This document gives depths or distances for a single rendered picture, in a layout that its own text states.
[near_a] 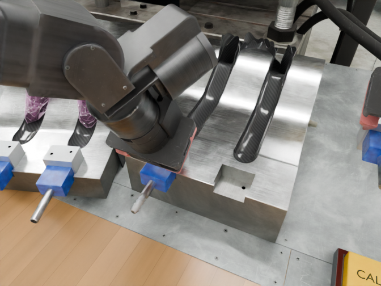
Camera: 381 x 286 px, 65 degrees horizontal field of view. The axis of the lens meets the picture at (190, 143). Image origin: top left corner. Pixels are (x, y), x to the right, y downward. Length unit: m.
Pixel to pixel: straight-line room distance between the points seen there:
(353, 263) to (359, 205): 0.14
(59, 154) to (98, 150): 0.07
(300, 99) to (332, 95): 0.24
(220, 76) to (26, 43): 0.48
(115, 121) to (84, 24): 0.09
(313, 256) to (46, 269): 0.40
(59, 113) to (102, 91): 0.41
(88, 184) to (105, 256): 0.12
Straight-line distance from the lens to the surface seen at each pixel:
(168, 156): 0.36
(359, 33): 0.94
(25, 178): 0.59
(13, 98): 0.72
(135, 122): 0.29
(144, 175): 0.44
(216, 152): 0.49
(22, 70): 0.23
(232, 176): 0.48
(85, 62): 0.23
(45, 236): 0.55
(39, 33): 0.22
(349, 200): 0.61
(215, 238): 0.50
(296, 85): 0.63
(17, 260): 0.55
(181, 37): 0.28
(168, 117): 0.33
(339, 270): 0.50
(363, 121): 0.44
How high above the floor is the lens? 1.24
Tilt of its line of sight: 44 degrees down
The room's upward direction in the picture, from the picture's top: straight up
